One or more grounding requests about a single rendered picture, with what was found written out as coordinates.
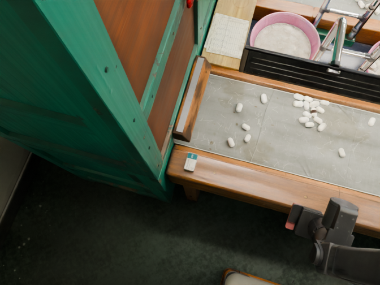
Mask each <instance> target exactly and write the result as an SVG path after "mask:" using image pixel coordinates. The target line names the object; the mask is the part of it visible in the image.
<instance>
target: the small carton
mask: <svg viewBox="0 0 380 285"><path fill-rule="evenodd" d="M197 158H198V154H193V153H190V152H188V155H187V159H186V162H185V165H184V170H187V171H191V172H194V170H195V166H196V162H197Z"/></svg>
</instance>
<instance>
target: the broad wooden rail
mask: <svg viewBox="0 0 380 285"><path fill-rule="evenodd" d="M188 152H190V153H193V154H198V158H197V162H196V166H195V170H194V172H191V171H187V170H184V165H185V162H186V159H187V155H188ZM165 173H166V175H167V177H168V179H169V181H170V182H172V183H176V184H180V185H184V186H187V187H191V188H195V189H199V190H202V191H205V192H209V193H213V194H216V195H220V196H224V197H228V198H232V199H234V200H239V201H242V202H246V203H249V204H253V205H257V206H261V207H264V208H268V209H273V210H276V211H279V212H282V213H286V214H290V211H291V208H292V205H293V203H297V204H300V205H301V206H305V207H307V208H311V209H314V210H318V211H321V212H322V214H323V215H324V214H325V211H326V208H327V206H328V203H329V201H330V198H331V197H337V198H341V199H343V200H346V201H349V202H351V203H353V204H355V205H356V206H357V207H358V208H359V210H358V217H357V221H356V223H355V226H354V229H353V232H356V233H360V234H363V235H368V236H371V237H374V238H378V239H380V197H378V196H374V195H370V194H367V193H363V192H359V191H355V190H352V189H348V188H344V187H340V186H337V185H332V184H329V183H324V182H320V181H317V180H313V179H309V178H305V177H302V176H298V175H294V174H290V173H287V172H283V171H279V170H275V169H270V168H267V167H263V166H259V165H255V164H252V163H248V162H244V161H240V160H237V159H233V158H228V157H225V156H220V155H217V154H214V153H209V152H205V151H202V150H198V149H194V148H190V147H187V146H183V145H179V144H175V145H174V146H173V148H172V151H171V154H170V158H169V161H168V164H167V167H166V171H165Z"/></svg>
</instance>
